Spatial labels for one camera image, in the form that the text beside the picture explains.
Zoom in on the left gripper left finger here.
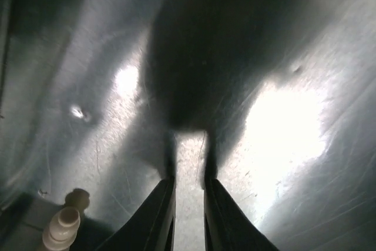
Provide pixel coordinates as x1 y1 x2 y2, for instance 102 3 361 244
97 177 176 251

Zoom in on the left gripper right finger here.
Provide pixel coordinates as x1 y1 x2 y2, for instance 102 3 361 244
204 178 278 251

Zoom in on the gold tin box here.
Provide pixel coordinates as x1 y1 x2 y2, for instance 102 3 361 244
1 0 375 250

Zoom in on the cream chess piece in tin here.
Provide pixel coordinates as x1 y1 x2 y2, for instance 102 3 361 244
42 206 80 251

